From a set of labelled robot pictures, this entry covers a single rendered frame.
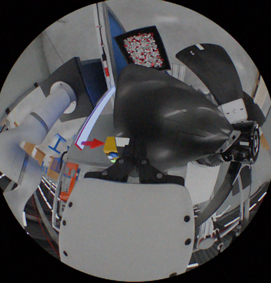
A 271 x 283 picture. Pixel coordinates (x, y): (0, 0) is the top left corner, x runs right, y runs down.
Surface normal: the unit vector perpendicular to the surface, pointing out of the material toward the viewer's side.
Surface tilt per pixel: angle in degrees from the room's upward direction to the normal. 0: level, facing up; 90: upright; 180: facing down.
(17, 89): 90
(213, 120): 14
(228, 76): 52
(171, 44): 0
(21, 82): 90
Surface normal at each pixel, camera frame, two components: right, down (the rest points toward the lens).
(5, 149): 0.99, -0.08
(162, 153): -0.04, 0.65
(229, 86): -0.74, 0.24
